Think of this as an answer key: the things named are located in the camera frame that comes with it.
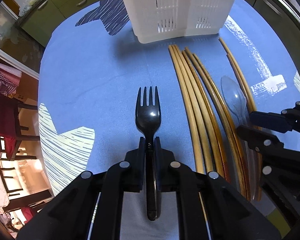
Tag dark bamboo chopstick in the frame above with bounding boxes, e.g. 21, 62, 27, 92
192, 53, 252, 202
184, 46, 248, 199

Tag clear plastic spoon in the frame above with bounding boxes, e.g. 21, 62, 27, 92
221, 76, 257, 200

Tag black plastic fork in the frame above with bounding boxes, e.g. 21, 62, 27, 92
135, 88, 161, 221

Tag green lower kitchen cabinets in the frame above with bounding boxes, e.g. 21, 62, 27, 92
16, 0, 100, 47

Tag blue star-pattern tablecloth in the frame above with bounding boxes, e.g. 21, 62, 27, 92
38, 0, 300, 193

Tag dark wooden chair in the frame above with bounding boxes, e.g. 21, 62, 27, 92
0, 96, 52, 214

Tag red checkered apron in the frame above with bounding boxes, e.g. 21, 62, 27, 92
0, 63, 22, 98

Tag white plastic utensil holder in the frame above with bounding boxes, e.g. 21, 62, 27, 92
123, 0, 235, 44

